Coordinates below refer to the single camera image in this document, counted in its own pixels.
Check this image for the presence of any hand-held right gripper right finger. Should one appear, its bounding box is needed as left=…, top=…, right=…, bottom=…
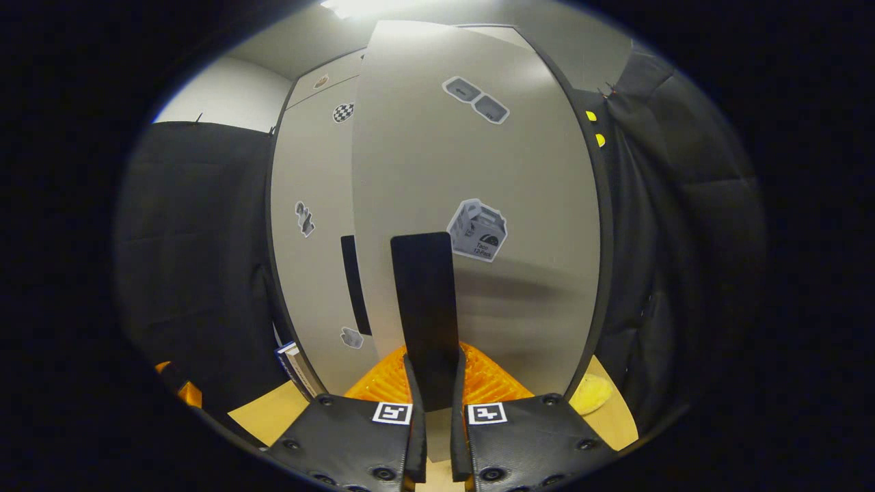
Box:
left=450, top=342, right=619, bottom=492

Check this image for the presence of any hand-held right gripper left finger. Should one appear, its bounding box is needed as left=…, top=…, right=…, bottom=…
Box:
left=263, top=345, right=428, bottom=492

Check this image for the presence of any black door handle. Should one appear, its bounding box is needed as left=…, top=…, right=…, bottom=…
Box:
left=390, top=231, right=460, bottom=412
left=340, top=236, right=373, bottom=337

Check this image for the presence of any grey shoe cabinet door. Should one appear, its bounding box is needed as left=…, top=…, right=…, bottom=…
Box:
left=270, top=75, right=380, bottom=397
left=351, top=19, right=604, bottom=462

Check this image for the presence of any grey double-door shoe cabinet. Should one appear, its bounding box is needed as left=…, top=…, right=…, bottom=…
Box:
left=267, top=24, right=616, bottom=404

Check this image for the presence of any dark blue book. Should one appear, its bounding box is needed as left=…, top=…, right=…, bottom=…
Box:
left=275, top=342, right=310, bottom=404

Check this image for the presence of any large ceiling light panel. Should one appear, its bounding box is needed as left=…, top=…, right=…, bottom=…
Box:
left=321, top=0, right=411, bottom=20

